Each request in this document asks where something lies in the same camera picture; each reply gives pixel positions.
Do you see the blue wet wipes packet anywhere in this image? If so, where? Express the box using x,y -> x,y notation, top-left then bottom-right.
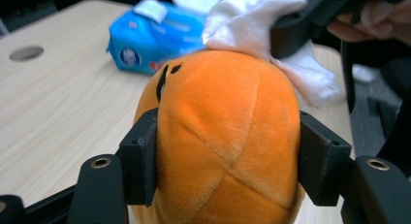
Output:
106,0 -> 224,77

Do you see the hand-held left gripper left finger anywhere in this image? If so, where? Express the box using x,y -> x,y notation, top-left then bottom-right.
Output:
117,108 -> 159,208

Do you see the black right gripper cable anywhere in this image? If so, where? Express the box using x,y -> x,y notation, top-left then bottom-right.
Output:
340,40 -> 357,114

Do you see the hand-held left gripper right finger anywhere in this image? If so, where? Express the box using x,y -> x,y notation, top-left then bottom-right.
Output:
299,111 -> 353,208

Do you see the orange plush toy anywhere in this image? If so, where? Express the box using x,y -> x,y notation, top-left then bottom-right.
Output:
129,49 -> 306,224

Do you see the white wet wipe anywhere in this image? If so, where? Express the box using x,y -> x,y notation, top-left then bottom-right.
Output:
202,0 -> 343,109

